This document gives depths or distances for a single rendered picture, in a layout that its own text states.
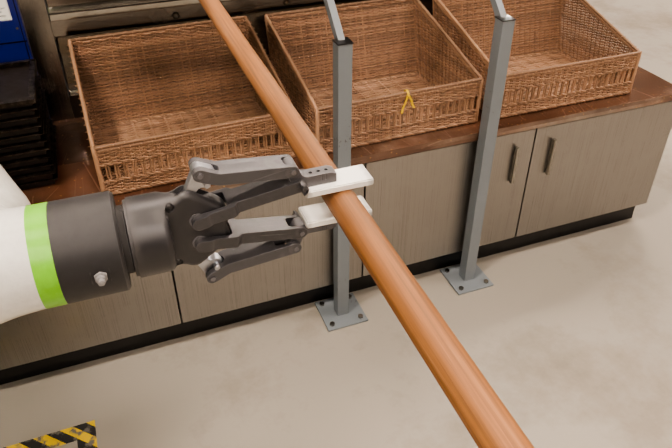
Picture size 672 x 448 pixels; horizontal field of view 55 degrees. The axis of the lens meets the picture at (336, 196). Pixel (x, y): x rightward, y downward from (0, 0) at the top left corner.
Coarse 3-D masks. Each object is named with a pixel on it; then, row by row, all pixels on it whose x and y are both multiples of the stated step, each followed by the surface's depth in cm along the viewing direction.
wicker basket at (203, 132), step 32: (128, 32) 197; (160, 32) 201; (192, 32) 205; (128, 64) 201; (160, 64) 204; (192, 64) 208; (224, 64) 211; (96, 96) 200; (128, 96) 203; (160, 96) 206; (224, 96) 214; (256, 96) 218; (96, 128) 202; (128, 128) 202; (160, 128) 202; (192, 128) 172; (224, 128) 175; (256, 128) 179; (96, 160) 166; (128, 160) 170; (160, 160) 186
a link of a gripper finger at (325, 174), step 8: (288, 160) 61; (312, 168) 63; (320, 168) 63; (328, 168) 63; (296, 176) 61; (304, 176) 62; (312, 176) 62; (320, 176) 62; (328, 176) 62; (336, 176) 63; (312, 184) 62; (320, 184) 63
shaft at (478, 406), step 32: (224, 32) 100; (256, 64) 88; (288, 128) 74; (320, 160) 68; (352, 192) 63; (352, 224) 59; (384, 256) 55; (384, 288) 53; (416, 288) 52; (416, 320) 49; (448, 352) 46; (448, 384) 45; (480, 384) 44; (480, 416) 42; (512, 416) 43
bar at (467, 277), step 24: (336, 24) 165; (504, 24) 177; (336, 48) 164; (504, 48) 181; (336, 72) 168; (504, 72) 186; (336, 96) 172; (336, 120) 176; (336, 144) 180; (480, 144) 201; (480, 168) 204; (480, 192) 209; (480, 216) 215; (336, 240) 199; (336, 264) 204; (336, 288) 210; (456, 288) 227; (480, 288) 227; (336, 312) 216; (360, 312) 217
